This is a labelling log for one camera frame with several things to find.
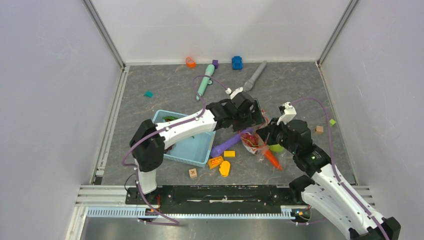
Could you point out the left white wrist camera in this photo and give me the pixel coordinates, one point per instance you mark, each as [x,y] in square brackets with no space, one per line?
[233,93]

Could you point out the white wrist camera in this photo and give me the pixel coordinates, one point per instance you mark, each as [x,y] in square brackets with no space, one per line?
[288,112]
[233,93]

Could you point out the mint green toy pen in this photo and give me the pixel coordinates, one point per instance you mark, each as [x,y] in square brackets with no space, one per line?
[205,81]

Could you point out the teal small block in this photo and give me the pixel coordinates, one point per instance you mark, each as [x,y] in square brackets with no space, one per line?
[148,94]

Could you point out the green small cube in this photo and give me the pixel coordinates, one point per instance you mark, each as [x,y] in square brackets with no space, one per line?
[332,122]

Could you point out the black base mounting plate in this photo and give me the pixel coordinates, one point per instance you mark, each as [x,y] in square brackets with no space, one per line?
[222,199]

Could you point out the orange lego brick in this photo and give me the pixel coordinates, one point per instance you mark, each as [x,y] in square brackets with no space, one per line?
[215,162]

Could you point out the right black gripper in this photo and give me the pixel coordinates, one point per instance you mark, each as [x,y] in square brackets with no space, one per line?
[272,127]

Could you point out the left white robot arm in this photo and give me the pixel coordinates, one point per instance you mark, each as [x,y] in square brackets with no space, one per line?
[151,139]

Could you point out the yellow flat brick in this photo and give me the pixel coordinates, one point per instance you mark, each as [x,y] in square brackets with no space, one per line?
[229,154]

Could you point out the small purple block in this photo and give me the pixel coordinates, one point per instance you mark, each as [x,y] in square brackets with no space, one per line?
[215,63]

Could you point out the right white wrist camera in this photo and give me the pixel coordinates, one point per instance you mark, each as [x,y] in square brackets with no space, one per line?
[288,112]

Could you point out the wooden cube with X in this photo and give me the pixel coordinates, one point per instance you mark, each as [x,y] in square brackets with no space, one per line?
[192,173]

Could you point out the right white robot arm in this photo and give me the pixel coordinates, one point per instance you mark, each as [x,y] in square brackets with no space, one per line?
[324,188]

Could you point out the light blue plastic basket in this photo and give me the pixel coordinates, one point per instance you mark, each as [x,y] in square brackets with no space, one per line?
[193,150]

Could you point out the blue toy car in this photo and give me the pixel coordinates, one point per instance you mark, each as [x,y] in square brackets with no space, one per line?
[237,63]

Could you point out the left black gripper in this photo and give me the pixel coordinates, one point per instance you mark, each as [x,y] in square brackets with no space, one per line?
[253,119]

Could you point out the light red grape bunch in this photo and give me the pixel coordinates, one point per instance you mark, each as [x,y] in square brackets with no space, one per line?
[250,140]

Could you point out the yellow oval toy block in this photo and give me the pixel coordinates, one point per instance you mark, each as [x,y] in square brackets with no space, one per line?
[224,168]

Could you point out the grey toy microphone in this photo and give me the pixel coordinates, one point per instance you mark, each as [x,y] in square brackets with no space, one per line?
[249,84]

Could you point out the green toy cucumber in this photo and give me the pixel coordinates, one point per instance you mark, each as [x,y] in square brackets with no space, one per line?
[169,118]

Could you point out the light blue cable comb rail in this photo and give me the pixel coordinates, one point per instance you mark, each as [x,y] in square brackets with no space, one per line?
[144,213]

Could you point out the purple toy cylinder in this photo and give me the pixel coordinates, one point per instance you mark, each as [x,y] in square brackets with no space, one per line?
[218,150]

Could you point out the wooden letter cube M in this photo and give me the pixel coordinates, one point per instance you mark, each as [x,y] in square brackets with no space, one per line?
[319,130]

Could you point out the clear orange zip bag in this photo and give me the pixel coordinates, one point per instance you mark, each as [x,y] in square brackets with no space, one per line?
[258,151]

